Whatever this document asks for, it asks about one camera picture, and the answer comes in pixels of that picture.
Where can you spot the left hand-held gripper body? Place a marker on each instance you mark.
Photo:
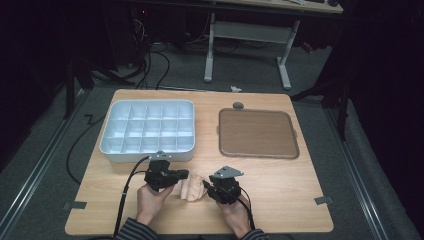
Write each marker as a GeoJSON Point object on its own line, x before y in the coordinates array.
{"type": "Point", "coordinates": [160, 173]}

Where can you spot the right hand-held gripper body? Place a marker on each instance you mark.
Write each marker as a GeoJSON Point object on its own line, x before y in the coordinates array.
{"type": "Point", "coordinates": [226, 188]}

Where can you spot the beige sock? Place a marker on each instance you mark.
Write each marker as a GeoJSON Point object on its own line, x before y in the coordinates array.
{"type": "Point", "coordinates": [193, 188]}

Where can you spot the person's right hand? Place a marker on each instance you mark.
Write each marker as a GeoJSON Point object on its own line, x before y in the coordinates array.
{"type": "Point", "coordinates": [236, 215]}

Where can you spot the person's left hand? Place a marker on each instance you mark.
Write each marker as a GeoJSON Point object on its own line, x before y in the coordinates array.
{"type": "Point", "coordinates": [150, 205]}

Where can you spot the white divided storage box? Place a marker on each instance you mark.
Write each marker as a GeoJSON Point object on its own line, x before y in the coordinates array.
{"type": "Point", "coordinates": [148, 131]}

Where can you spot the brown tray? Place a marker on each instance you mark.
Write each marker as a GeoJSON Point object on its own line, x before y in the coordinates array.
{"type": "Point", "coordinates": [258, 133]}

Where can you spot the grey round table cap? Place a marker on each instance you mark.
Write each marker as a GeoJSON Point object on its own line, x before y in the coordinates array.
{"type": "Point", "coordinates": [238, 106]}

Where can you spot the grey tape piece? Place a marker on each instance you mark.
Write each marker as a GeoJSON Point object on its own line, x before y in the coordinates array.
{"type": "Point", "coordinates": [76, 205]}
{"type": "Point", "coordinates": [323, 200]}

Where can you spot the white crumpled paper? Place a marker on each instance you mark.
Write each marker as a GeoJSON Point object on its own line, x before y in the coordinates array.
{"type": "Point", "coordinates": [235, 89]}

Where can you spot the black metal stand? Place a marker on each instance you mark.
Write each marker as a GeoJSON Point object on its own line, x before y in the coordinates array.
{"type": "Point", "coordinates": [78, 83]}
{"type": "Point", "coordinates": [336, 100]}

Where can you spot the white-legged background desk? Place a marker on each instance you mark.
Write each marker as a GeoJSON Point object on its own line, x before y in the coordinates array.
{"type": "Point", "coordinates": [250, 31]}

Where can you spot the metal floor rail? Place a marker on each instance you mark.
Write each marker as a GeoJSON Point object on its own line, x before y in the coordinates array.
{"type": "Point", "coordinates": [40, 163]}
{"type": "Point", "coordinates": [358, 180]}

